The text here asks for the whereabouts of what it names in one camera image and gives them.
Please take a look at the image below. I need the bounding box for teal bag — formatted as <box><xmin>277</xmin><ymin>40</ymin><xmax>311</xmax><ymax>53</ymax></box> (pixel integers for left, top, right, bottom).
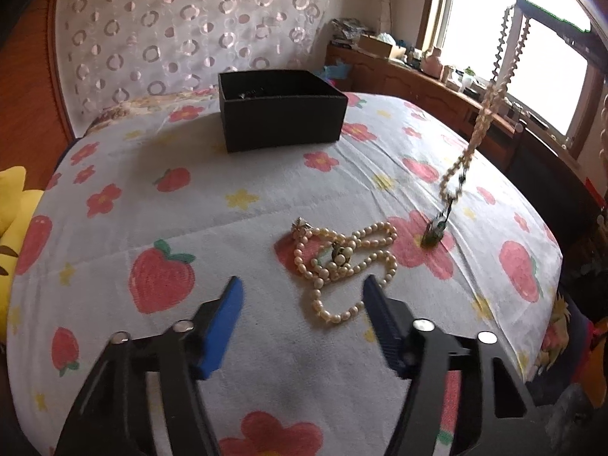
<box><xmin>323</xmin><ymin>59</ymin><xmax>353</xmax><ymax>82</ymax></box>

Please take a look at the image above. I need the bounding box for yellow plush toy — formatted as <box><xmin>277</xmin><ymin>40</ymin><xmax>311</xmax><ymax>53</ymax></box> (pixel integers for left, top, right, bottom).
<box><xmin>0</xmin><ymin>166</ymin><xmax>46</xmax><ymax>339</ymax></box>

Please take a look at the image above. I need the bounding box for white pearl necklace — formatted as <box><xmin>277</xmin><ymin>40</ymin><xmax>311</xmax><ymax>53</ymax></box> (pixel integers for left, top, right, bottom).
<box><xmin>291</xmin><ymin>217</ymin><xmax>400</xmax><ymax>328</ymax></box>

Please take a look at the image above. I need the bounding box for black box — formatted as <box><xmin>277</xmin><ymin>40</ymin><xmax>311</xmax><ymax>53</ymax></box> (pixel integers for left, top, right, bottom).
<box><xmin>217</xmin><ymin>69</ymin><xmax>349</xmax><ymax>154</ymax></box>

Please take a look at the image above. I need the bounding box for patterned cloth bundle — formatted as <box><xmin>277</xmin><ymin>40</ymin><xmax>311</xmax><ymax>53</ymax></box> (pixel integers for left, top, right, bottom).
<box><xmin>330</xmin><ymin>16</ymin><xmax>369</xmax><ymax>49</ymax></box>

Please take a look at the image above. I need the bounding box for window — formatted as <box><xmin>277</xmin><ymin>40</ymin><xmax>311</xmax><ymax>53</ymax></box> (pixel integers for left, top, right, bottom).
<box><xmin>418</xmin><ymin>0</ymin><xmax>608</xmax><ymax>163</ymax></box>

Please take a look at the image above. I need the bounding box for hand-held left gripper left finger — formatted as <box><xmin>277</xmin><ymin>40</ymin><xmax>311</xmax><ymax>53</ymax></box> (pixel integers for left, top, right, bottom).
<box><xmin>54</xmin><ymin>275</ymin><xmax>246</xmax><ymax>456</ymax></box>

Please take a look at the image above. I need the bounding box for headboard with lace cover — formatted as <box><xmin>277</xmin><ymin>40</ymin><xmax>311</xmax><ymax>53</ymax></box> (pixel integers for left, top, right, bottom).
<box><xmin>47</xmin><ymin>0</ymin><xmax>333</xmax><ymax>127</ymax></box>

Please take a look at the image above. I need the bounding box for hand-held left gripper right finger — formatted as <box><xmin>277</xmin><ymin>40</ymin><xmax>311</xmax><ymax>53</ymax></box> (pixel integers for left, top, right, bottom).
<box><xmin>362</xmin><ymin>274</ymin><xmax>552</xmax><ymax>456</ymax></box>

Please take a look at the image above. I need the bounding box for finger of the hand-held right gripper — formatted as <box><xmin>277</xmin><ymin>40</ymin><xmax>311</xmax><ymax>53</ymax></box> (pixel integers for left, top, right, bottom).
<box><xmin>515</xmin><ymin>0</ymin><xmax>597</xmax><ymax>65</ymax></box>

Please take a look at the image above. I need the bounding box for strawberry print bed sheet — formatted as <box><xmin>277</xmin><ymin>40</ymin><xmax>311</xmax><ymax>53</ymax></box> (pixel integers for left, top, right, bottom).
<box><xmin>0</xmin><ymin>90</ymin><xmax>564</xmax><ymax>456</ymax></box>

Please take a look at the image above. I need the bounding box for brown wooden wardrobe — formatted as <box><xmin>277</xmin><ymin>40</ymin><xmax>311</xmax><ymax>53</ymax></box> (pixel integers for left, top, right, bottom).
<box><xmin>0</xmin><ymin>0</ymin><xmax>73</xmax><ymax>173</ymax></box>

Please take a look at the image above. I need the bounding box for cardboard box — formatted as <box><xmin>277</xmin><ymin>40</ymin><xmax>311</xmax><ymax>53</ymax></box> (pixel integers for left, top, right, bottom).
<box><xmin>356</xmin><ymin>33</ymin><xmax>395</xmax><ymax>58</ymax></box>

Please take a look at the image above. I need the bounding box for dark blue blanket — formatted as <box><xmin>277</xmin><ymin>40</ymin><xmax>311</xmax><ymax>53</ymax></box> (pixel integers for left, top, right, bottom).
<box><xmin>532</xmin><ymin>247</ymin><xmax>608</xmax><ymax>414</ymax></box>

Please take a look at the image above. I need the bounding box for wooden sideboard cabinet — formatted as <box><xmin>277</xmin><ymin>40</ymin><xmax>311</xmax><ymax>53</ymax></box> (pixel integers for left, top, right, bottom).
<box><xmin>325</xmin><ymin>43</ymin><xmax>594</xmax><ymax>229</ymax></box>

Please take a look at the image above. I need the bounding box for pearl necklace with green pendant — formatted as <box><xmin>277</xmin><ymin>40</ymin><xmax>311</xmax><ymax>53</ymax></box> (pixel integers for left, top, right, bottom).
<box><xmin>420</xmin><ymin>5</ymin><xmax>533</xmax><ymax>250</ymax></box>

